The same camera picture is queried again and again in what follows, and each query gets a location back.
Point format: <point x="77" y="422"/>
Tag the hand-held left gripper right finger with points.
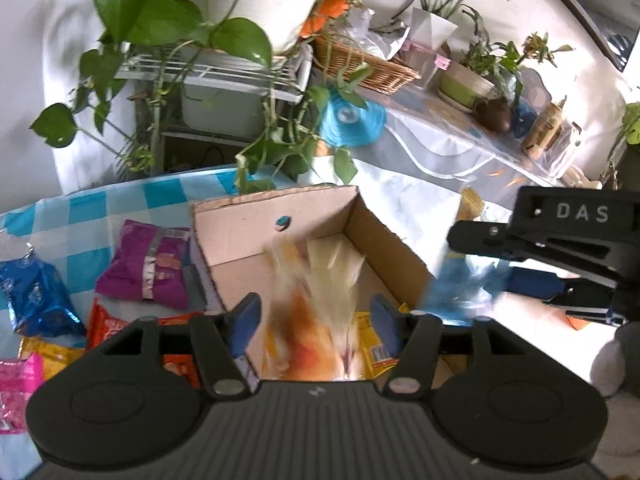
<point x="382" y="322"/>

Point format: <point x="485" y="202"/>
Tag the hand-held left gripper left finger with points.
<point x="248" y="317"/>

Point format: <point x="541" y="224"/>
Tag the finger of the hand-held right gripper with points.
<point x="530" y="282"/>
<point x="490" y="237"/>

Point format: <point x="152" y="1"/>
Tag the cream orange-print snack packet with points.
<point x="305" y="330"/>

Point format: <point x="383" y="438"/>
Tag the light blue snack packet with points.
<point x="460" y="290"/>

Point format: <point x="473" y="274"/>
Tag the cardboard box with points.
<point x="300" y="215"/>

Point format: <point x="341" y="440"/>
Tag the yellow snack packet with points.
<point x="372" y="347"/>
<point x="50" y="355"/>

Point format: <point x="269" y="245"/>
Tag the dark blue foil snack packet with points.
<point x="35" y="300"/>

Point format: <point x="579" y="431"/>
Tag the person's right hand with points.
<point x="617" y="365"/>

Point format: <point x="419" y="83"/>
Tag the small leafy plant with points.
<point x="631" y="127"/>

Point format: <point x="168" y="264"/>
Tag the brown bottle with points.
<point x="542" y="127"/>

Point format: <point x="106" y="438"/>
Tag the small blue object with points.
<point x="524" y="120"/>

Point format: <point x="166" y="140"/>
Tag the brown round object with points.
<point x="492" y="115"/>

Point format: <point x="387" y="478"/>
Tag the purple snack packet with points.
<point x="135" y="270"/>

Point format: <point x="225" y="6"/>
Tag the orange snack packet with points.
<point x="107" y="325"/>

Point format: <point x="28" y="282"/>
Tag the green potted plant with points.
<point x="462" y="85"/>

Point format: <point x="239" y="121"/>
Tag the blue checkered tablecloth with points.
<point x="100" y="205"/>

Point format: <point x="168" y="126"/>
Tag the wicker basket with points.
<point x="370" y="72"/>

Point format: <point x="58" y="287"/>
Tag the white plastic container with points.
<point x="225" y="105"/>

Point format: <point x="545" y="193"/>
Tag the paper-wrapped potted plant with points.
<point x="430" y="25"/>

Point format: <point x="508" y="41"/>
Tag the clear plastic bag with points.
<point x="375" y="35"/>

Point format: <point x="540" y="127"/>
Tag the pink snack packet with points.
<point x="17" y="390"/>

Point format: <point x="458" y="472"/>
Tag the orange toy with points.
<point x="330" y="7"/>

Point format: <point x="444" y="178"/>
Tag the white plant pot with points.
<point x="270" y="5"/>

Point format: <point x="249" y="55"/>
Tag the green pothos plant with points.
<point x="150" y="20"/>

